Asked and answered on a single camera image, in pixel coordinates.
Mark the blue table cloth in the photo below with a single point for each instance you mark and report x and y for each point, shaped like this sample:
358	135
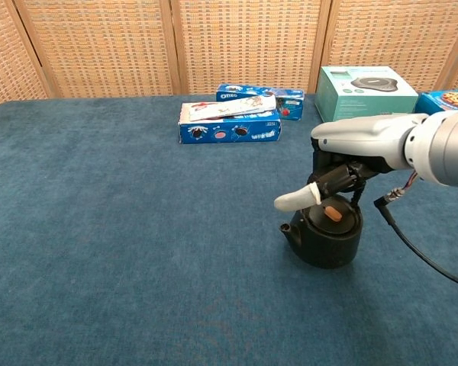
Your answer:
137	228

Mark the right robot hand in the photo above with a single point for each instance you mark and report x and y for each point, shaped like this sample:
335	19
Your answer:
362	141

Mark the small black teapot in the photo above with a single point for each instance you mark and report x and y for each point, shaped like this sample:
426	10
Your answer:
324	240

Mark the mint green appliance box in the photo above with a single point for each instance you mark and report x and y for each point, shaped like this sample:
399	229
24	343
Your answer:
351	99

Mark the closed blue Oreo box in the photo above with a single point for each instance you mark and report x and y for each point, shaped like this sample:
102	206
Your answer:
290	103

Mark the blue cookie box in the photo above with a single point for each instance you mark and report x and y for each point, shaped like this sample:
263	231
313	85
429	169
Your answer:
442	100

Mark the opened blue Oreo box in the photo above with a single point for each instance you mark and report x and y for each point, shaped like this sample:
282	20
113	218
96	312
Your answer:
229	127

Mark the woven wooden folding screen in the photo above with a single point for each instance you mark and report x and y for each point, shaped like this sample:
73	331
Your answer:
248	42

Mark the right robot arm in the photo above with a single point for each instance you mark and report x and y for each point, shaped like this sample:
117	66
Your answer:
442	148

